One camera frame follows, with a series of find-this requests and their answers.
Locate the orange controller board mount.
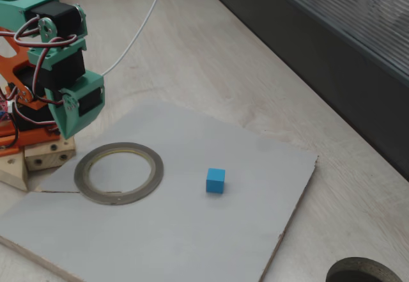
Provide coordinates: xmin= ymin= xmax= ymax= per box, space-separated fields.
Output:
xmin=0 ymin=124 xmax=20 ymax=157

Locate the grey ring of tape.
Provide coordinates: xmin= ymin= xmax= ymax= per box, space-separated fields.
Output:
xmin=73 ymin=141 xmax=165 ymax=206

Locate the wooden base plank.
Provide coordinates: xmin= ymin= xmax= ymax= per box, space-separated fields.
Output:
xmin=0 ymin=150 xmax=29 ymax=192

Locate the wooden base block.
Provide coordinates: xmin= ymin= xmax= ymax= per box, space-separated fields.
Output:
xmin=24 ymin=136 xmax=77 ymax=171

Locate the white laminated board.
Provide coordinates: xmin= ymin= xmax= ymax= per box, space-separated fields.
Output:
xmin=0 ymin=101 xmax=320 ymax=282

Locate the blue cube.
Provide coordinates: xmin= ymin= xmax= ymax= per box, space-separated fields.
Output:
xmin=206 ymin=168 xmax=226 ymax=195

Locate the ribbed glass desk partition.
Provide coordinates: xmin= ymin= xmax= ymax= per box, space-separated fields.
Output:
xmin=193 ymin=0 xmax=409 ymax=182

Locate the red controller board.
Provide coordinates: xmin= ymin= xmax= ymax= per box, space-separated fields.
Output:
xmin=0 ymin=98 xmax=11 ymax=125

